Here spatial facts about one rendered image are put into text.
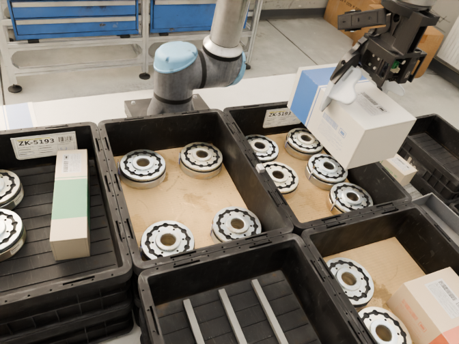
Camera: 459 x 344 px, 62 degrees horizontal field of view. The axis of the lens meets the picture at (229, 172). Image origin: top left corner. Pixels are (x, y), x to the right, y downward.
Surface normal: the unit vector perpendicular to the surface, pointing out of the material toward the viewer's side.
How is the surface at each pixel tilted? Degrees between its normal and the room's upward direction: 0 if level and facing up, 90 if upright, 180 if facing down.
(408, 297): 90
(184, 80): 87
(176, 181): 0
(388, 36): 90
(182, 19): 90
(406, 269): 0
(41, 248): 0
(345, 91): 58
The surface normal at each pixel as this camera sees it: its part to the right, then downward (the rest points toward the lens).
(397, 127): 0.43, 0.67
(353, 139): -0.89, 0.20
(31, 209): 0.15, -0.72
